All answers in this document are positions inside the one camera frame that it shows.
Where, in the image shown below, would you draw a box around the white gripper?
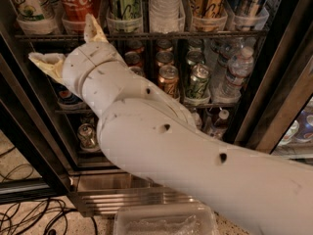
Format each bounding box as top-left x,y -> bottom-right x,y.
28,14 -> 125,96

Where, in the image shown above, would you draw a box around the red coke can top shelf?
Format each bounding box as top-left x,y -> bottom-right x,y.
61,0 -> 102,34

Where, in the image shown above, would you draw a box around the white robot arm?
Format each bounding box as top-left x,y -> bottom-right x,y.
28,15 -> 313,235

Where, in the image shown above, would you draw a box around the blue pepsi can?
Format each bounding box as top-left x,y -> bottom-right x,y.
52,82 -> 86,110

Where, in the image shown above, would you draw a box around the white 7up can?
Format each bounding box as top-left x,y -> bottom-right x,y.
11,0 -> 55,34

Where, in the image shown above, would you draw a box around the green can top shelf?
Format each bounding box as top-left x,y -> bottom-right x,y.
107,0 -> 143,33

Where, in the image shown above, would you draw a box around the green can shelf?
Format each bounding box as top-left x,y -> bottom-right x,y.
184,64 -> 210,106
107,0 -> 143,33

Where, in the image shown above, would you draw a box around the silver can bottom shelf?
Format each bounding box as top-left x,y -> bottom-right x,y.
77,123 -> 99,152

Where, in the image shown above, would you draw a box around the orange can middle shelf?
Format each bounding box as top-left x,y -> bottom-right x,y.
157,65 -> 179,98

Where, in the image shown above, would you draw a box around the water bottle top shelf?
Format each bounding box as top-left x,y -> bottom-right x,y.
149,0 -> 181,33

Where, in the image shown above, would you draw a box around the water bottle shelf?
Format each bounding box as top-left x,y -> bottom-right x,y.
149,0 -> 181,33
192,112 -> 202,129
216,46 -> 254,103

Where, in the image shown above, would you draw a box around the green can middle shelf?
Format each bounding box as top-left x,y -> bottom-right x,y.
184,64 -> 210,106

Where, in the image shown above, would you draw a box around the gold can top shelf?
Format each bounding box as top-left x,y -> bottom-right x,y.
189,0 -> 224,32

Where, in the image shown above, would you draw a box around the water bottle bottom shelf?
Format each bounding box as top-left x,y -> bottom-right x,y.
192,112 -> 202,129

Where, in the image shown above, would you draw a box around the tea bottle bottom shelf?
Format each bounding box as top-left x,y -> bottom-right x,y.
204,110 -> 230,140

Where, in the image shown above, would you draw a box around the water bottle middle shelf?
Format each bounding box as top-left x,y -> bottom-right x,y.
216,46 -> 254,103

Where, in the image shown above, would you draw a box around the dark blue can top shelf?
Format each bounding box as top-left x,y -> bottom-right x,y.
227,0 -> 266,31

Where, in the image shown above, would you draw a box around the right glass fridge door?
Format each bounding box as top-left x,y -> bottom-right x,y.
247,56 -> 313,160

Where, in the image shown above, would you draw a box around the clear plastic bin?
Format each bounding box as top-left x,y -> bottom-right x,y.
113,203 -> 220,235

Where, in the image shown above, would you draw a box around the black floor cables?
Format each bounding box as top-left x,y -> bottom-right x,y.
0,145 -> 99,235

